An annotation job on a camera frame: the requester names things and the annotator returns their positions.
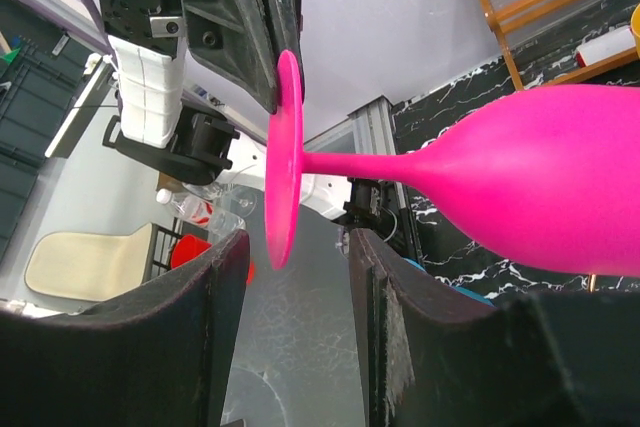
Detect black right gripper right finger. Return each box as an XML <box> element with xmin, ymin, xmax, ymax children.
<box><xmin>349</xmin><ymin>229</ymin><xmax>639</xmax><ymax>426</ymax></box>

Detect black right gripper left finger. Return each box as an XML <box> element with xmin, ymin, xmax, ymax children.
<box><xmin>1</xmin><ymin>230</ymin><xmax>249</xmax><ymax>426</ymax></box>

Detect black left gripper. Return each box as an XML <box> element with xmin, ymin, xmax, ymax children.
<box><xmin>99</xmin><ymin>0</ymin><xmax>305</xmax><ymax>114</ymax></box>

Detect magenta wine glass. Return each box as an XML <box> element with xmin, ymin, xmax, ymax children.
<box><xmin>265</xmin><ymin>51</ymin><xmax>639</xmax><ymax>277</ymax></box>

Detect orange yellow wine glass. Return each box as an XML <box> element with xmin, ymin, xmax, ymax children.
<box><xmin>630</xmin><ymin>5</ymin><xmax>640</xmax><ymax>56</ymax></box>

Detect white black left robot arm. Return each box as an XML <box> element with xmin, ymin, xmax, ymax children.
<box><xmin>99</xmin><ymin>0</ymin><xmax>304</xmax><ymax>189</ymax></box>

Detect blue wine glass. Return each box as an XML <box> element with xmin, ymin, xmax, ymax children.
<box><xmin>404</xmin><ymin>256</ymin><xmax>496</xmax><ymax>308</ymax></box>

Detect red plastic cup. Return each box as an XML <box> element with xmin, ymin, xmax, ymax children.
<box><xmin>170</xmin><ymin>234</ymin><xmax>211</xmax><ymax>270</ymax></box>

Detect beige chair seat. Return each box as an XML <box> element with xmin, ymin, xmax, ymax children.
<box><xmin>24</xmin><ymin>223</ymin><xmax>158</xmax><ymax>302</ymax></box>

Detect clear plastic water bottle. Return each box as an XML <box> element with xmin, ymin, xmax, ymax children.
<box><xmin>156</xmin><ymin>189</ymin><xmax>245</xmax><ymax>237</ymax></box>

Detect dark green storage crates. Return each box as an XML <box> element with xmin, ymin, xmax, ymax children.
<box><xmin>1</xmin><ymin>0</ymin><xmax>90</xmax><ymax>252</ymax></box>

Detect small white red box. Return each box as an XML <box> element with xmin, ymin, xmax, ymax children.
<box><xmin>576</xmin><ymin>25</ymin><xmax>635</xmax><ymax>67</ymax></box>

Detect aluminium frame rail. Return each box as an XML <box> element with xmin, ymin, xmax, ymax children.
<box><xmin>305</xmin><ymin>96</ymin><xmax>421</xmax><ymax>260</ymax></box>

